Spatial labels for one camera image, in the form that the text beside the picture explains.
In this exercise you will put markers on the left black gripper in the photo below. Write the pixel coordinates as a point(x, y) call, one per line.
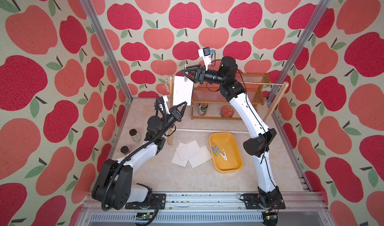
point(175, 114)

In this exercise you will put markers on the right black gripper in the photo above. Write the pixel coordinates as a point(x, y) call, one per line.
point(201, 74)

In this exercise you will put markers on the pink clothespin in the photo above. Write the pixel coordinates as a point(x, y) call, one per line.
point(185, 72)

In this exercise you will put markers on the white postcard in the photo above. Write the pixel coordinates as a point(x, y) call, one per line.
point(185, 151)
point(177, 160)
point(201, 157)
point(183, 88)

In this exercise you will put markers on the wooden rack frame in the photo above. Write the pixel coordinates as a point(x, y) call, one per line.
point(170, 89)

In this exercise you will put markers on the grey clothespin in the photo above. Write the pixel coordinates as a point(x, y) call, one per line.
point(215, 146)

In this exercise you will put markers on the teal clothespin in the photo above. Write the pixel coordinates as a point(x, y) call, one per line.
point(217, 152)

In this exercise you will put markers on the white clothespin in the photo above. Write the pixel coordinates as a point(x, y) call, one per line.
point(223, 154)

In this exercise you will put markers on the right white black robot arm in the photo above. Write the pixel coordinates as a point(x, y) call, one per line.
point(261, 134)

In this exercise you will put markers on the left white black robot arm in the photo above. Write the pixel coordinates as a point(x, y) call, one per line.
point(114, 188)

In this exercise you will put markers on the green beverage can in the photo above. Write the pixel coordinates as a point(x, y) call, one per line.
point(202, 110)

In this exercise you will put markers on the wooden shelf with ribbed panels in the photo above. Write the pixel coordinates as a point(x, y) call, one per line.
point(211, 95)

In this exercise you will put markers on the red round tin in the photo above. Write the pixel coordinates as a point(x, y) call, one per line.
point(227, 112)

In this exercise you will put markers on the clear glass jar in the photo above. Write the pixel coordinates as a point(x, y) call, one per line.
point(136, 137)

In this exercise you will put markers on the yellow plastic tray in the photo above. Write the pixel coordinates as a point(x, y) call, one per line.
point(227, 141)

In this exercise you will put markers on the dark spice jar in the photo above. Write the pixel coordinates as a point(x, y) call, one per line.
point(125, 150)

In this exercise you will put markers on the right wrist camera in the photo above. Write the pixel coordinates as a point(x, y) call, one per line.
point(206, 54)

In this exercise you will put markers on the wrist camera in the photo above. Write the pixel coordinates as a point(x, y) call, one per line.
point(161, 105)
point(206, 54)

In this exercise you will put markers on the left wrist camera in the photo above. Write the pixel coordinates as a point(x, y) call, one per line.
point(161, 105)

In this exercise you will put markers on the left aluminium corner post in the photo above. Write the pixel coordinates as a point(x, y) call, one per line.
point(107, 48)

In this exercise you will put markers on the aluminium corner post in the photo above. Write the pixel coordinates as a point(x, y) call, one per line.
point(304, 37)
point(107, 48)

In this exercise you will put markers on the right aluminium corner post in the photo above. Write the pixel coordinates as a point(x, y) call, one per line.
point(304, 37)

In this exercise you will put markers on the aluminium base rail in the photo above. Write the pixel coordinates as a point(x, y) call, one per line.
point(211, 209)

